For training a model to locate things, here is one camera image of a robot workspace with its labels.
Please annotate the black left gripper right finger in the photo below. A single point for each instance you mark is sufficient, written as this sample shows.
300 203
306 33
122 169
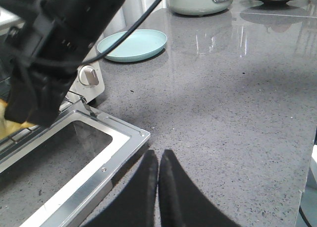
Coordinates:
181 203

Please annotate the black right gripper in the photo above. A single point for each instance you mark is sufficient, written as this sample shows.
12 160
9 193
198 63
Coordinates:
45 59

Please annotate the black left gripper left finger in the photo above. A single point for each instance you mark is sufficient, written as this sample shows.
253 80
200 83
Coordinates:
135 205

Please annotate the oven glass door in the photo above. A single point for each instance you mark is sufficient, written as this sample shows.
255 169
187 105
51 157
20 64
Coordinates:
57 177

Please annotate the golden croissant bread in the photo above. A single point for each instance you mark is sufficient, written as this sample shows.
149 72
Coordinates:
8 127

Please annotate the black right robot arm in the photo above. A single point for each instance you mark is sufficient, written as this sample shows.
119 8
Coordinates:
47 50

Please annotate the lower oven timer knob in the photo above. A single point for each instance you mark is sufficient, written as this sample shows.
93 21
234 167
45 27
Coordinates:
88 76

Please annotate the light green plate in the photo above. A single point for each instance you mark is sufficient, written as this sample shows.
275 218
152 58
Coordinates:
142 44

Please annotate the light green rice cooker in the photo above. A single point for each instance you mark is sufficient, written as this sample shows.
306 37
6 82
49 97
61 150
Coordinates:
198 7

